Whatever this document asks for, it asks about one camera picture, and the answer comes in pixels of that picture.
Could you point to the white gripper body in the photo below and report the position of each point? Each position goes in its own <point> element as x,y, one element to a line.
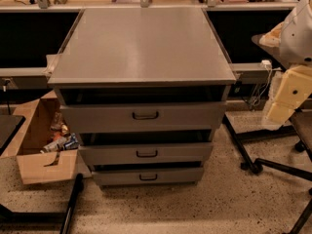
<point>296,41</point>

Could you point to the grey bottom drawer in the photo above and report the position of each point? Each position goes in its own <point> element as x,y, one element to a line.
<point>149,176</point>

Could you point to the grey drawer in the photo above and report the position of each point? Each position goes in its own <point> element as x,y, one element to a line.
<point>145,153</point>
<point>145,117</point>
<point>149,176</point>

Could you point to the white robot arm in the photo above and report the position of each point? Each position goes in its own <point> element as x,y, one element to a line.
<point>297,36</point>

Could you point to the grey top drawer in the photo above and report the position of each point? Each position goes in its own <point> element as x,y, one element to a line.
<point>145,117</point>

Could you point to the grey metal drawer cabinet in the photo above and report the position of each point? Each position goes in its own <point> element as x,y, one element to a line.
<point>135,55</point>

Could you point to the grey middle drawer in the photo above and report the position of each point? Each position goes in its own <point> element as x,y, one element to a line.
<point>145,153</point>

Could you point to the dark round side table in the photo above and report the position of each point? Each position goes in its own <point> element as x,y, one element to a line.
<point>257,165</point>

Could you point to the crumpled snack wrappers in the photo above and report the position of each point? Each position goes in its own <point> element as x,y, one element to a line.
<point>62,137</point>

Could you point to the brown cardboard box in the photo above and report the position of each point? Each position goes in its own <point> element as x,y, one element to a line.
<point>33,135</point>

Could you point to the white power adapter with cable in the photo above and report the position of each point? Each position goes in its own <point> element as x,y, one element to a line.
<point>261,86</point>

